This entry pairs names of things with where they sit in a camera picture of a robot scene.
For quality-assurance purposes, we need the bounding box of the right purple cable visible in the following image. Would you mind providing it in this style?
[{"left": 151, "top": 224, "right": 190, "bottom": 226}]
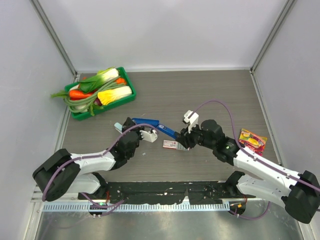
[{"left": 193, "top": 99, "right": 320, "bottom": 220}]

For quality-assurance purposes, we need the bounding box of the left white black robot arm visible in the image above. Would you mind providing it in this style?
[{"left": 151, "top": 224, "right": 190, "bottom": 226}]
[{"left": 32, "top": 118, "right": 145, "bottom": 202}]

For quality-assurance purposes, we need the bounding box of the dark blue stapler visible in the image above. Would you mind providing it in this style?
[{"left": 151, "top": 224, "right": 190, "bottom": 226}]
[{"left": 132, "top": 118, "right": 178, "bottom": 140}]

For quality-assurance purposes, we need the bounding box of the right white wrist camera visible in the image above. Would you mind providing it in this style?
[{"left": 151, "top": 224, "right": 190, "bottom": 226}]
[{"left": 182, "top": 110, "right": 199, "bottom": 134}]

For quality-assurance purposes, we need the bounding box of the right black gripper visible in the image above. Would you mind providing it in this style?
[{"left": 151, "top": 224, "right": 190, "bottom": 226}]
[{"left": 176, "top": 120, "right": 216, "bottom": 150}]

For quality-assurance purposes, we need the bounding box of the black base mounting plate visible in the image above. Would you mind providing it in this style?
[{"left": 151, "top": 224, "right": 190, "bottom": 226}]
[{"left": 93, "top": 181, "right": 254, "bottom": 205}]

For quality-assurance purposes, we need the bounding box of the small orange carrot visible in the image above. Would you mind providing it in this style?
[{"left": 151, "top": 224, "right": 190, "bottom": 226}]
[{"left": 115, "top": 77, "right": 127, "bottom": 85}]

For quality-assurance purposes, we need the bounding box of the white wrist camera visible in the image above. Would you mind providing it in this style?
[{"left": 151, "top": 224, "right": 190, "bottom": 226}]
[
  {"left": 139, "top": 129, "right": 158, "bottom": 143},
  {"left": 182, "top": 110, "right": 199, "bottom": 134}
]

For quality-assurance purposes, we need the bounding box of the upper white bok choy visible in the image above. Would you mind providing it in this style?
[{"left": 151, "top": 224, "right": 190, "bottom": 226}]
[{"left": 78, "top": 67, "right": 120, "bottom": 93}]

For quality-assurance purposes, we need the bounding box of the yellow white napa cabbage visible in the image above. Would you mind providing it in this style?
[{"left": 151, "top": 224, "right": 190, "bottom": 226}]
[{"left": 97, "top": 86, "right": 132, "bottom": 106}]

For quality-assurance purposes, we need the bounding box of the large orange carrot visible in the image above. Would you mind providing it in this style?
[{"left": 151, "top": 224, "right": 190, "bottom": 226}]
[{"left": 69, "top": 89, "right": 93, "bottom": 100}]

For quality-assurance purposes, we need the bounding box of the colourful candy bag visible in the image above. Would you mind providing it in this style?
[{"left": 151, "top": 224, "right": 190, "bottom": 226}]
[{"left": 238, "top": 128, "right": 268, "bottom": 156}]

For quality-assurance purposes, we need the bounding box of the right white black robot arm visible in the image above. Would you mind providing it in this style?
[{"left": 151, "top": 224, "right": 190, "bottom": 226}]
[{"left": 174, "top": 119, "right": 320, "bottom": 224}]

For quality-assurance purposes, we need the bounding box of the purple red onion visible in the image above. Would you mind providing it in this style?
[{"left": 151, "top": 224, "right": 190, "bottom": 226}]
[{"left": 93, "top": 98, "right": 103, "bottom": 107}]

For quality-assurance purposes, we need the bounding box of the purple cable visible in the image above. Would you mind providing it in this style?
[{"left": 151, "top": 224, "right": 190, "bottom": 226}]
[
  {"left": 193, "top": 99, "right": 320, "bottom": 220},
  {"left": 41, "top": 123, "right": 158, "bottom": 216}
]

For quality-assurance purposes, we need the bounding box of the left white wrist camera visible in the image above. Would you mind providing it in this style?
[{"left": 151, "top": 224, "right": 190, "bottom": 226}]
[{"left": 139, "top": 129, "right": 158, "bottom": 143}]

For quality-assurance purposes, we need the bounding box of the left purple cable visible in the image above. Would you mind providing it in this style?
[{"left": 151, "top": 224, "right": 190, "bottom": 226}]
[{"left": 41, "top": 123, "right": 158, "bottom": 216}]

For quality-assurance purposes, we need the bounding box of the green long beans bundle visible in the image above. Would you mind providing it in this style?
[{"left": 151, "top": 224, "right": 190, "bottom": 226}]
[{"left": 64, "top": 82, "right": 127, "bottom": 116}]

